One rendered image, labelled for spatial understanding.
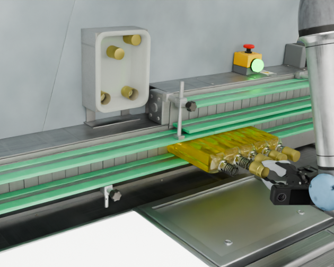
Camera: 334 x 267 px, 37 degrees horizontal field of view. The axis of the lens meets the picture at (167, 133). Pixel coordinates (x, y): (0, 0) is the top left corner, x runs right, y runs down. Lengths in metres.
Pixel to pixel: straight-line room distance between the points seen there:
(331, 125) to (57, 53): 0.75
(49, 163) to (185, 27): 0.65
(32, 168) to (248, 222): 0.58
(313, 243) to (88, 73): 0.74
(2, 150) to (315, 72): 0.76
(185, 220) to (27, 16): 0.67
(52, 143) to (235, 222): 0.52
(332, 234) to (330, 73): 0.53
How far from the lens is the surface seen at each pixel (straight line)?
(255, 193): 1.54
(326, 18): 1.02
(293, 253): 1.28
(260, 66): 1.75
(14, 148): 1.32
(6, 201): 1.26
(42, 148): 1.31
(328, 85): 1.02
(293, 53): 1.97
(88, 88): 1.41
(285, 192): 1.23
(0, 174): 1.23
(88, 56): 1.39
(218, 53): 1.74
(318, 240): 1.35
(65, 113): 1.45
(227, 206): 1.44
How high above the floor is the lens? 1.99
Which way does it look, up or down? 47 degrees down
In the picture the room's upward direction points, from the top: 116 degrees clockwise
